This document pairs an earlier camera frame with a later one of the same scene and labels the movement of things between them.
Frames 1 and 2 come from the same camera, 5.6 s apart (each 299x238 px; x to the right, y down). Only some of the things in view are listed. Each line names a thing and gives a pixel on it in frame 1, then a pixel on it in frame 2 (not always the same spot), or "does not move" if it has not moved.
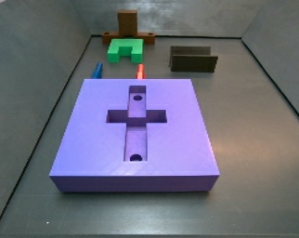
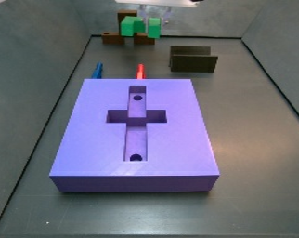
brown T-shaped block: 129,29 does not move
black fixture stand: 193,59 does not move
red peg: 141,73 does not move
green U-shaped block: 126,46 → 134,25
